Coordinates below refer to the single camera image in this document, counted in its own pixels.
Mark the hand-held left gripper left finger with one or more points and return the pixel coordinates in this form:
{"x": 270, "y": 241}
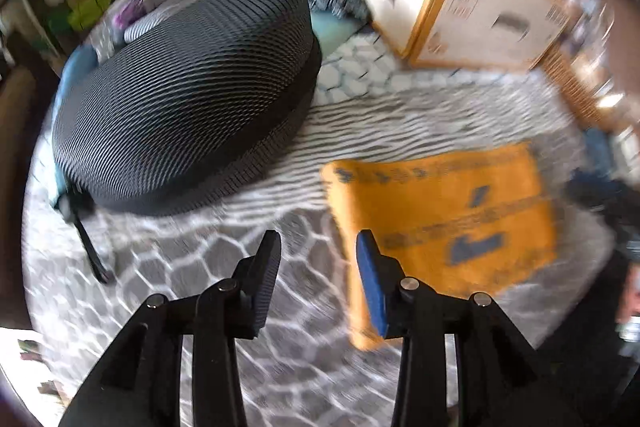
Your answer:
{"x": 265, "y": 277}

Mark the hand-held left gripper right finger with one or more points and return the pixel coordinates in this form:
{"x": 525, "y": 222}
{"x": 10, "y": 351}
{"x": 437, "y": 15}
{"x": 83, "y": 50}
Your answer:
{"x": 372, "y": 287}

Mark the orange padded envelope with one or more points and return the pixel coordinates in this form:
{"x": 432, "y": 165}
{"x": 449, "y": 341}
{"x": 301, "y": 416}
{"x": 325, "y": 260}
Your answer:
{"x": 450, "y": 207}

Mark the brown wicker basket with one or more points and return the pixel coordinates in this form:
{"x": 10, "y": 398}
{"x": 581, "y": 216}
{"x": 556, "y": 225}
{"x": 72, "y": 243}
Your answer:
{"x": 575, "y": 92}

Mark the brown armchair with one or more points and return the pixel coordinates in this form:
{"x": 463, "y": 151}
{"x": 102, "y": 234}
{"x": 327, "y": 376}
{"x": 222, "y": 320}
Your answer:
{"x": 620, "y": 17}

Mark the black mesh hard case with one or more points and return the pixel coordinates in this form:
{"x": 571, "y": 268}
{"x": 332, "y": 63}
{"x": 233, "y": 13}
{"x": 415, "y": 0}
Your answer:
{"x": 190, "y": 87}

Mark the white printed paper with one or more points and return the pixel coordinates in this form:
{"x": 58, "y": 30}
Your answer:
{"x": 30, "y": 367}

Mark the teal book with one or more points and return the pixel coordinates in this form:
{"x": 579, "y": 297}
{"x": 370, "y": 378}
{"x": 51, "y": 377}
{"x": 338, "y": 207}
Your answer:
{"x": 330, "y": 32}

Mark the grey and white striped cloth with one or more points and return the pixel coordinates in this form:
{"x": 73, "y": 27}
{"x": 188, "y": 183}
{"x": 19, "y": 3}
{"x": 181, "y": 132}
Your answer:
{"x": 145, "y": 29}

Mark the dark wooden chair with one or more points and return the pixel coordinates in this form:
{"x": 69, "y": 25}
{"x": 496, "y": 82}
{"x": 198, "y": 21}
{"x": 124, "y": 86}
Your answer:
{"x": 15, "y": 157}

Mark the blue cloth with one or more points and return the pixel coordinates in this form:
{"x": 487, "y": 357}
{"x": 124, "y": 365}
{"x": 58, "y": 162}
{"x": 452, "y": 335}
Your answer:
{"x": 75, "y": 67}

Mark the purple small item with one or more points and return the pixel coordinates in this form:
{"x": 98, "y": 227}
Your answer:
{"x": 127, "y": 14}

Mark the green bags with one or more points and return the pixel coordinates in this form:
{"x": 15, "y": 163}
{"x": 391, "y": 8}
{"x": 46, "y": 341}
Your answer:
{"x": 90, "y": 7}

